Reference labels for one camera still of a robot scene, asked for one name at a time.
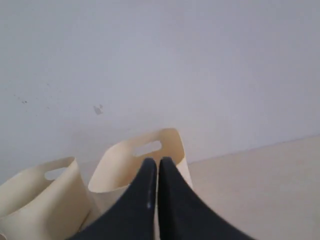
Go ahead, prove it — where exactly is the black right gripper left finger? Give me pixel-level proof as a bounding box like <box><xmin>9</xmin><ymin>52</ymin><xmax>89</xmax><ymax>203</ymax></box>
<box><xmin>70</xmin><ymin>157</ymin><xmax>157</xmax><ymax>240</ymax></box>

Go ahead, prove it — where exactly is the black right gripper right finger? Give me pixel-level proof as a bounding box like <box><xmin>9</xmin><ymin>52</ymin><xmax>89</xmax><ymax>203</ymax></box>
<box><xmin>158</xmin><ymin>157</ymin><xmax>252</xmax><ymax>240</ymax></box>

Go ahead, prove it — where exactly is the cream plastic bin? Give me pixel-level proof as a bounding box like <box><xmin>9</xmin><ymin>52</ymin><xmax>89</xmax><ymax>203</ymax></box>
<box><xmin>84</xmin><ymin>128</ymin><xmax>193</xmax><ymax>226</ymax></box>
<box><xmin>0</xmin><ymin>157</ymin><xmax>91</xmax><ymax>240</ymax></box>

